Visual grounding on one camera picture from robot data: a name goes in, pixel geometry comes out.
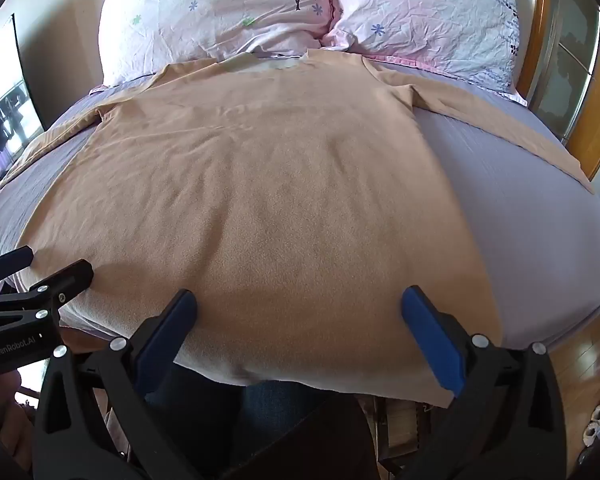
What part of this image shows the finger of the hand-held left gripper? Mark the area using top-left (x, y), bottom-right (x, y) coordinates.
top-left (0, 246), bottom-right (35, 284)
top-left (0, 259), bottom-right (95, 335)

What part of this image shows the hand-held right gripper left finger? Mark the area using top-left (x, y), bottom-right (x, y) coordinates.
top-left (30, 289), bottom-right (221, 480)

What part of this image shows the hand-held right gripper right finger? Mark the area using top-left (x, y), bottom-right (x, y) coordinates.
top-left (401, 286), bottom-right (567, 480)

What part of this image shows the tan long-sleeve shirt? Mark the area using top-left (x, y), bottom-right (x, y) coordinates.
top-left (0, 50), bottom-right (596, 408)

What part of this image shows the person's blue jeans leg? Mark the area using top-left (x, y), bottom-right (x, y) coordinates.
top-left (145, 355), bottom-right (333, 463)

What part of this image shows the pink tree print pillow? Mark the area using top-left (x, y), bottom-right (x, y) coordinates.
top-left (97, 0), bottom-right (339, 87)

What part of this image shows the wooden headboard with glass panels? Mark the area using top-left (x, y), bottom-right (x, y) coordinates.
top-left (512, 0), bottom-right (600, 183)

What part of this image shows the pink flower print pillow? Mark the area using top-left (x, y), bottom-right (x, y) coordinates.
top-left (325, 0), bottom-right (529, 107)

